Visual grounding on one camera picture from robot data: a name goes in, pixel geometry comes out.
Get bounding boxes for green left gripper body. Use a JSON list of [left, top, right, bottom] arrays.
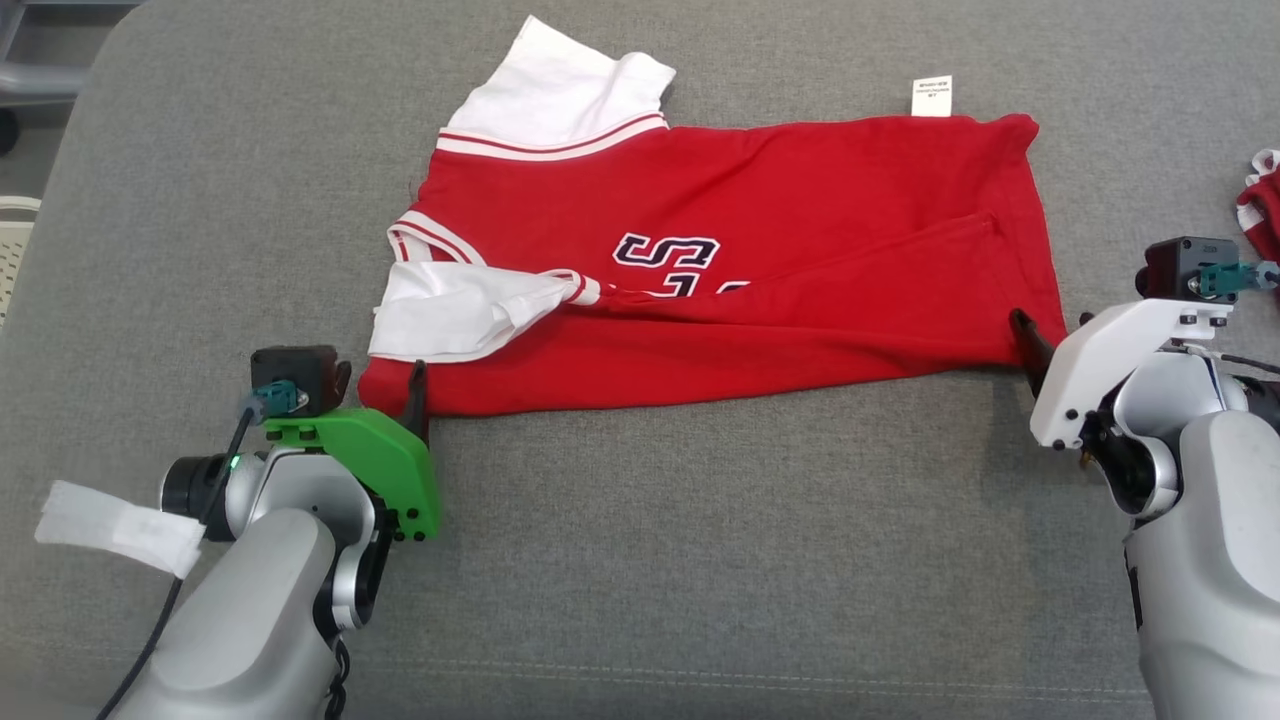
[[263, 408, 442, 541]]

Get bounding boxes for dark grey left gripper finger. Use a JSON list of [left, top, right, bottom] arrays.
[[403, 360, 432, 446]]

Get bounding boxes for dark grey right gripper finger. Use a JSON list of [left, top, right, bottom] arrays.
[[1008, 308, 1059, 401]]

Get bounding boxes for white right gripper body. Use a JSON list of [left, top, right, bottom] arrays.
[[1030, 298, 1236, 449]]

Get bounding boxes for red shorts with white stripe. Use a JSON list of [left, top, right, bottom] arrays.
[[1236, 148, 1280, 266]]

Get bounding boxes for red jersey with white sleeves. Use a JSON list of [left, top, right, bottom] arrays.
[[357, 15, 1068, 416]]

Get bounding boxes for cream perforated laundry basket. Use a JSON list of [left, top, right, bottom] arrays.
[[0, 197, 41, 326]]

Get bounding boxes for grey wheeled metal stand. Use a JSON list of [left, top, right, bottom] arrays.
[[0, 0, 141, 156]]

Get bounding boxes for black left camera cable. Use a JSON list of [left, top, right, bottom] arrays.
[[95, 378, 301, 720]]

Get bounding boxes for black camera cable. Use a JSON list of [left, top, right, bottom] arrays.
[[95, 378, 301, 720], [1200, 258, 1280, 299]]

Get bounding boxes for thin black right gripper cable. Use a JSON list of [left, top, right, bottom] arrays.
[[1165, 343, 1280, 379]]

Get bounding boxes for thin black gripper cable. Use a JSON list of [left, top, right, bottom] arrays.
[[1165, 343, 1280, 379], [322, 635, 351, 720]]

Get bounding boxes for black right camera cable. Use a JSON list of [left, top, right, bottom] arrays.
[[1200, 258, 1280, 299]]

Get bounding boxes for thin black left gripper cable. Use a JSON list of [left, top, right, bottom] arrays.
[[322, 635, 351, 720]]

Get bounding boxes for white tape on cable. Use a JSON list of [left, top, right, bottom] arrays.
[[35, 480, 206, 578]]

